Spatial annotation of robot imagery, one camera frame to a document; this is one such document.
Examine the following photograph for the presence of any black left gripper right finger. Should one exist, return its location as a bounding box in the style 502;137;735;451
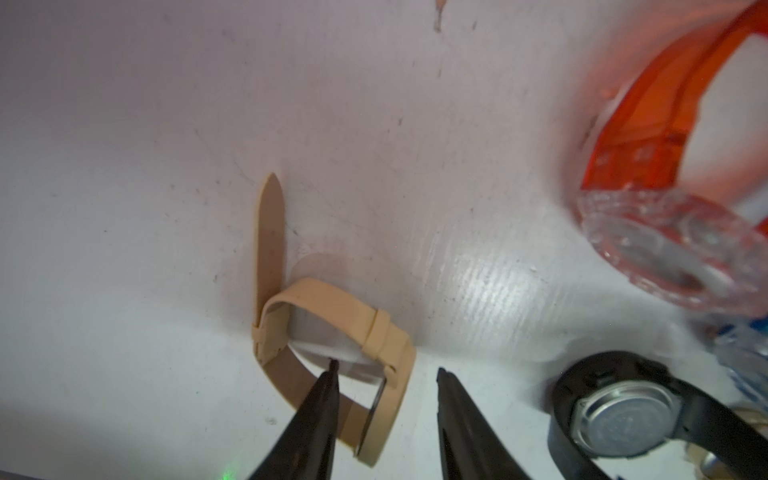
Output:
436;368;530;480

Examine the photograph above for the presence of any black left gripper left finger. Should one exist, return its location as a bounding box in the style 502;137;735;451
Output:
249;359;340;480

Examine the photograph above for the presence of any beige strap watch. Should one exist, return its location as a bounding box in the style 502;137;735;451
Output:
252;173;417;467

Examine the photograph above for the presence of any black digital watch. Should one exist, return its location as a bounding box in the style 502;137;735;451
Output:
547;351;767;479

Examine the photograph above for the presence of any blue translucent watch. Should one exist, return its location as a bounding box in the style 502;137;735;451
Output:
713;317;767;412

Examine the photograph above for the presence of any red translucent watch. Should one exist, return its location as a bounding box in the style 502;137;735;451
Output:
575;0;768;241

